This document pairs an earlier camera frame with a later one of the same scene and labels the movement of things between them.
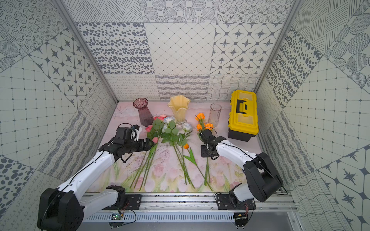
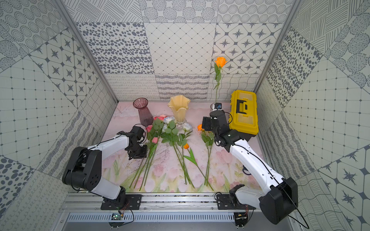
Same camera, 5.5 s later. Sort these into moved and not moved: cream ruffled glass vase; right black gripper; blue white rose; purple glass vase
Moved: right black gripper
Not moved: cream ruffled glass vase; blue white rose; purple glass vase
